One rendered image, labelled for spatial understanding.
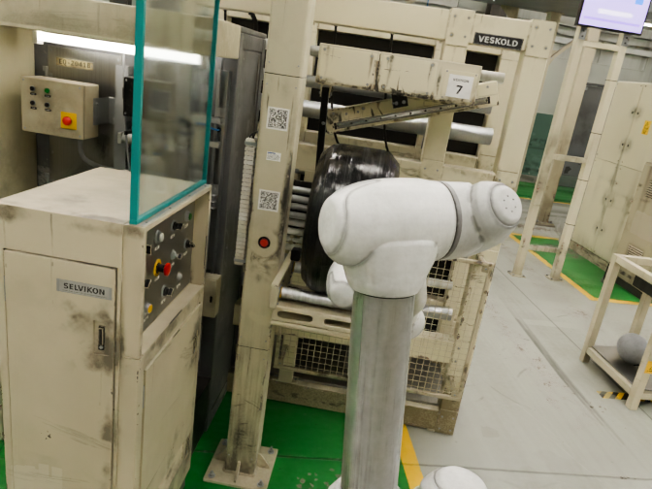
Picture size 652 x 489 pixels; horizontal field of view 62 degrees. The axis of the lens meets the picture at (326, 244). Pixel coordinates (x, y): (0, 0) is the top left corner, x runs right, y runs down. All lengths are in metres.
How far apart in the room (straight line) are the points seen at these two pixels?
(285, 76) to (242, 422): 1.38
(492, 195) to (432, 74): 1.31
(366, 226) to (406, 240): 0.07
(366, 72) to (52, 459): 1.65
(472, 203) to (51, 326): 1.17
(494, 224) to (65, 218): 1.05
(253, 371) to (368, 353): 1.39
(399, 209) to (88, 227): 0.90
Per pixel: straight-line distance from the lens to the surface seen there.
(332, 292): 1.36
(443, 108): 2.30
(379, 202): 0.81
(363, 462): 0.98
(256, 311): 2.13
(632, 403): 3.89
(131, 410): 1.67
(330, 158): 1.87
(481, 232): 0.89
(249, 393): 2.31
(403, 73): 2.15
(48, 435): 1.84
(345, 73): 2.15
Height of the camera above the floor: 1.71
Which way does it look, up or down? 18 degrees down
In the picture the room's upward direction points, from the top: 8 degrees clockwise
